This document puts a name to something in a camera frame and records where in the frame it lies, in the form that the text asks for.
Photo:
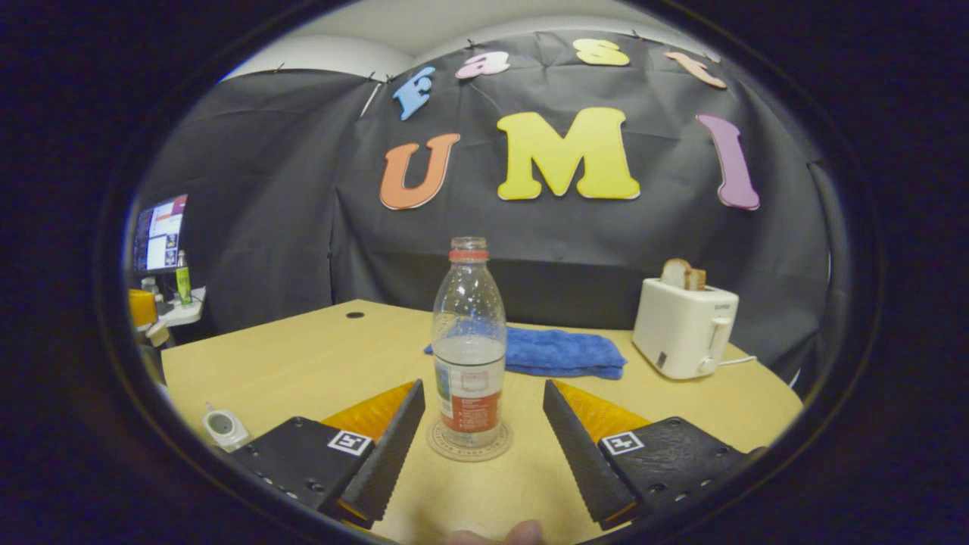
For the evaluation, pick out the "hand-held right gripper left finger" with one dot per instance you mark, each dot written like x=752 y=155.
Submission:
x=386 y=454

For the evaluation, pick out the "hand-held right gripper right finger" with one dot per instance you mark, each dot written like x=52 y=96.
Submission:
x=579 y=458

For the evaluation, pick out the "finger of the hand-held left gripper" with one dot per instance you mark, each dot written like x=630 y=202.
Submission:
x=142 y=309

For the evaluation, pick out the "round wooden coaster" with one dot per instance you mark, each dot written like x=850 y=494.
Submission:
x=443 y=448

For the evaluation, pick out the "white ceramic teacup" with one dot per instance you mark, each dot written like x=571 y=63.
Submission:
x=225 y=429

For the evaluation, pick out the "clear plastic water bottle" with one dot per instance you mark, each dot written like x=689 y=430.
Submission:
x=469 y=318

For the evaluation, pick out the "green drink bottle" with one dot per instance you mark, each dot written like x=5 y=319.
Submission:
x=183 y=284

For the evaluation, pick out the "white side table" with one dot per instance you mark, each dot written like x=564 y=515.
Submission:
x=185 y=310

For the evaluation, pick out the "computer monitor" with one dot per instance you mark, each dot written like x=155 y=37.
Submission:
x=160 y=235

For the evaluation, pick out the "blue towel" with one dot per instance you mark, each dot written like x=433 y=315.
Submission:
x=564 y=352

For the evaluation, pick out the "white toaster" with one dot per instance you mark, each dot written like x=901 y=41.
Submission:
x=681 y=325

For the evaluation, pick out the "black backdrop cloth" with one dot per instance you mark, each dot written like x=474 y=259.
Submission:
x=303 y=227

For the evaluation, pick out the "toast bread slice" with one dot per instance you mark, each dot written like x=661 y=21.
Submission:
x=698 y=280
x=674 y=274

